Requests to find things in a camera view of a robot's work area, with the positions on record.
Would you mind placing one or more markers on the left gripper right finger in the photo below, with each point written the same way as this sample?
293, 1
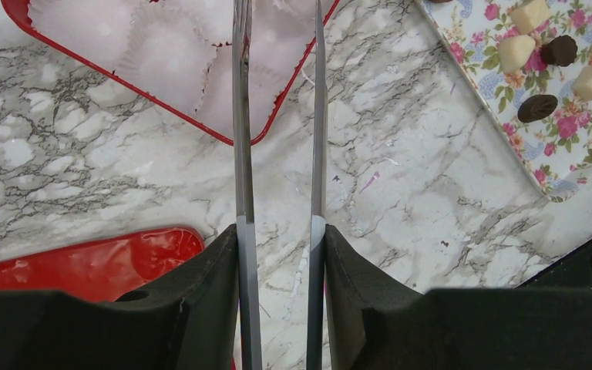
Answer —
376, 322

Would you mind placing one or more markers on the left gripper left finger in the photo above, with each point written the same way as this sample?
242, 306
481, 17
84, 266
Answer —
185, 319

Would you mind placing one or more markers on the metal serving tongs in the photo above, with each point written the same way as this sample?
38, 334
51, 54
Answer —
248, 276

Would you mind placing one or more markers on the dark leaf chocolate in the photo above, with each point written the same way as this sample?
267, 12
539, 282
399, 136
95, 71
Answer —
537, 107

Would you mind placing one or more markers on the white square chocolate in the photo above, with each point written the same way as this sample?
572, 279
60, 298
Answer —
514, 52

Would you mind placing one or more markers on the white chocolate cube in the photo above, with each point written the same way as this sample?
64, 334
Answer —
582, 85

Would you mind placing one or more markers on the dark round chocolate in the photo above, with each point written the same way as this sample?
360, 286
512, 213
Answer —
561, 51

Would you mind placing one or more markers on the white chocolate block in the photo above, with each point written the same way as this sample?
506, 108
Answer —
530, 15

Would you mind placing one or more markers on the red chocolate box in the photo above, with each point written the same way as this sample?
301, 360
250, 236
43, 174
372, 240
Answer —
281, 37

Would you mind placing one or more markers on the red box lid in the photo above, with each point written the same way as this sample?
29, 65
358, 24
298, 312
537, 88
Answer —
103, 270

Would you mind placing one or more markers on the floral serving tray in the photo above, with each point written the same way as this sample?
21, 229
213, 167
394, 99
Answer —
530, 64

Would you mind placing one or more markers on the white paper cupcake liner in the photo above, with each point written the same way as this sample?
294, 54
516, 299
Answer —
96, 30

